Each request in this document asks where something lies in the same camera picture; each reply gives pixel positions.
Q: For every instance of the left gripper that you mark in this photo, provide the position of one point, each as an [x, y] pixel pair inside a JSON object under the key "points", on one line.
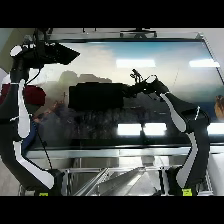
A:
{"points": [[51, 53]]}

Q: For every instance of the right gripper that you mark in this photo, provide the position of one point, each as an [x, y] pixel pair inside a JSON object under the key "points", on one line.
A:
{"points": [[135, 90]]}

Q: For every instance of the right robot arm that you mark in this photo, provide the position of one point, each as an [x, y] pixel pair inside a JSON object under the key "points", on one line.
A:
{"points": [[200, 133]]}

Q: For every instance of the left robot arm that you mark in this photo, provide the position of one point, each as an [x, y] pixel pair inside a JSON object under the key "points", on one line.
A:
{"points": [[10, 110]]}

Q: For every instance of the red garment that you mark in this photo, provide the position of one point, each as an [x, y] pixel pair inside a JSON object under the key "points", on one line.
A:
{"points": [[35, 95]]}

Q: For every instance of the blue garment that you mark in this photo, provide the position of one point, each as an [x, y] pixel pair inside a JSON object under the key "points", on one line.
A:
{"points": [[29, 136]]}

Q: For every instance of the silver frame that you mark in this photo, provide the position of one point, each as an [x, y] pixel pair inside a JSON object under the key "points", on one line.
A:
{"points": [[100, 153]]}

